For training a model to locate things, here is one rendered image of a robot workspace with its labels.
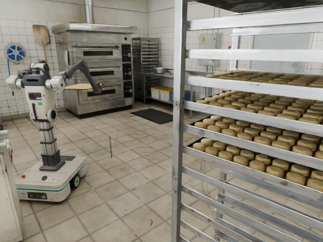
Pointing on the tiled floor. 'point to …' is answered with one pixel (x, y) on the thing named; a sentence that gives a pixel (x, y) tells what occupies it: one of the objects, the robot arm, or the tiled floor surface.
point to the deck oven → (97, 66)
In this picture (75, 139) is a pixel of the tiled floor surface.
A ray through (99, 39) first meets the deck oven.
